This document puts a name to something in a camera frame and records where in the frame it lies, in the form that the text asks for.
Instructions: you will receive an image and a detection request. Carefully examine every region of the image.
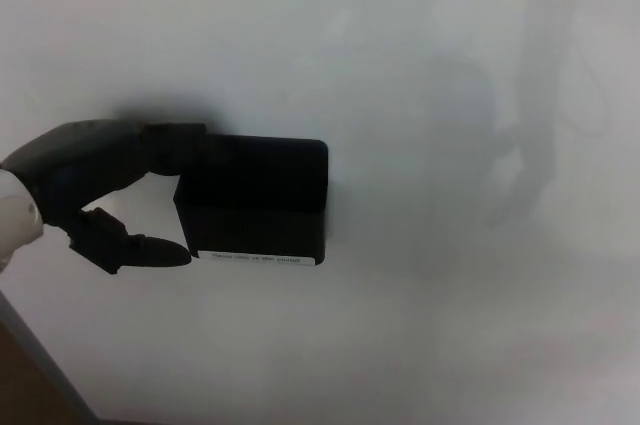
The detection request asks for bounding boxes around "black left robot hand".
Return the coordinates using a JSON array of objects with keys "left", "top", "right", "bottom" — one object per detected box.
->
[{"left": 1, "top": 118, "right": 208, "bottom": 276}]

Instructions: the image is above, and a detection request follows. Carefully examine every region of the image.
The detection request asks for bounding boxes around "whiteboard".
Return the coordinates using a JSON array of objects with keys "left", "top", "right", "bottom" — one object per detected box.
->
[{"left": 0, "top": 0, "right": 640, "bottom": 425}]

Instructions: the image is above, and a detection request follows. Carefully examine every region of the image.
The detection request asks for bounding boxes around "grey whiteboard frame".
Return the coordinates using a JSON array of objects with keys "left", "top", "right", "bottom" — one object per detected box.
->
[{"left": 0, "top": 291, "right": 100, "bottom": 425}]

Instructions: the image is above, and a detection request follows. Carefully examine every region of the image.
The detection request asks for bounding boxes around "black magnetic marker holder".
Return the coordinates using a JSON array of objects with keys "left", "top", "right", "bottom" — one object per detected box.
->
[{"left": 172, "top": 133, "right": 330, "bottom": 269}]

